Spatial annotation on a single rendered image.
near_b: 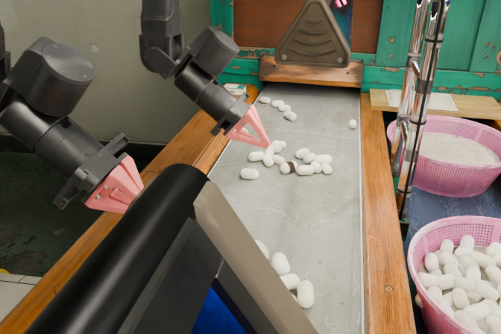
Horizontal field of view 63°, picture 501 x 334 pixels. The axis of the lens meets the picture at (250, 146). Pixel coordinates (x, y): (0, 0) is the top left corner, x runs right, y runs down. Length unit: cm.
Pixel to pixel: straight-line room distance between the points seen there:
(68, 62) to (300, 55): 25
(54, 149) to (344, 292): 40
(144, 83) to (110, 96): 22
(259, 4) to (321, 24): 83
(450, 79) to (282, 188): 68
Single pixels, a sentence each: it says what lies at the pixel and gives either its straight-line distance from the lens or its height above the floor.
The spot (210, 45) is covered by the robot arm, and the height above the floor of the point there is 100.
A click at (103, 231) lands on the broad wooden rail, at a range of 67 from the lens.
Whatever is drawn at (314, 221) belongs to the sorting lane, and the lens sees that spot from 71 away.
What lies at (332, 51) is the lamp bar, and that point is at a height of 106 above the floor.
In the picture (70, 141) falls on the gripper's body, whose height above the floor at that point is 96.
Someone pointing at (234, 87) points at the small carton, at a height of 78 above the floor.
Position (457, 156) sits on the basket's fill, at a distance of 101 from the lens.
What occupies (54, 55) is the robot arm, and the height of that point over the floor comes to 105.
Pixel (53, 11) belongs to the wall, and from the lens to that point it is 245.
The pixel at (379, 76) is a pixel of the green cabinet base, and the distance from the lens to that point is 126.
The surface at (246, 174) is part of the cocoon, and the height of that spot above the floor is 75.
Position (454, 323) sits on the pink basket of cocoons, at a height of 77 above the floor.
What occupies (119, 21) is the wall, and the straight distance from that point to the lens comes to 229.
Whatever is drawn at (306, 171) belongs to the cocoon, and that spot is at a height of 75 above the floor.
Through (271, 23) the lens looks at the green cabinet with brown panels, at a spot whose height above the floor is 95.
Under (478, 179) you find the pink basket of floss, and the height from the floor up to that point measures 73.
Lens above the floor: 116
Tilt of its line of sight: 26 degrees down
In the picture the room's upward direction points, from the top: straight up
